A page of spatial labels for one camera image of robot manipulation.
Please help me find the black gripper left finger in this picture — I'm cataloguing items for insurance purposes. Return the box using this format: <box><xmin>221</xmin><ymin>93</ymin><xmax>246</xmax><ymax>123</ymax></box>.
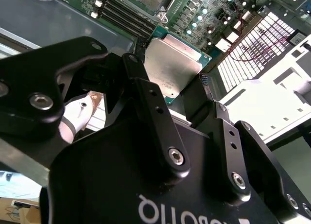
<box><xmin>0</xmin><ymin>36</ymin><xmax>191</xmax><ymax>184</ymax></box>

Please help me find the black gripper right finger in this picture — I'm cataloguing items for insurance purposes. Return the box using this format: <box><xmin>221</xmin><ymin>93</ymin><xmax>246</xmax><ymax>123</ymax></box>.
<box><xmin>183</xmin><ymin>73</ymin><xmax>301</xmax><ymax>222</ymax></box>

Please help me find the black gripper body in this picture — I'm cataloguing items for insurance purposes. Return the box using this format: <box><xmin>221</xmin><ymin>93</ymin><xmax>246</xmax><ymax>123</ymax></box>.
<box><xmin>40</xmin><ymin>116</ymin><xmax>311</xmax><ymax>224</ymax></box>

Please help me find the silver topped CPU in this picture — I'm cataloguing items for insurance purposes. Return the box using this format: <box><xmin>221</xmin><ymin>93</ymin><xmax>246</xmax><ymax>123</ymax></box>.
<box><xmin>143</xmin><ymin>24</ymin><xmax>212</xmax><ymax>104</ymax></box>

